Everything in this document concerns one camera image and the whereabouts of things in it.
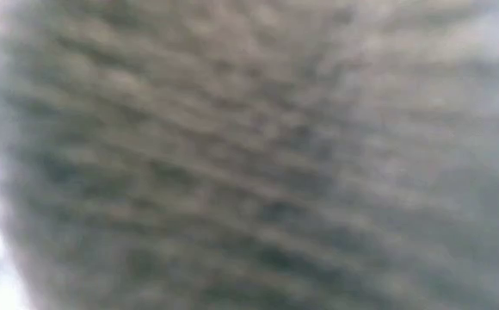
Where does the light blue microfiber towel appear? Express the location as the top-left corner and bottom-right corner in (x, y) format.
(0, 0), (499, 310)

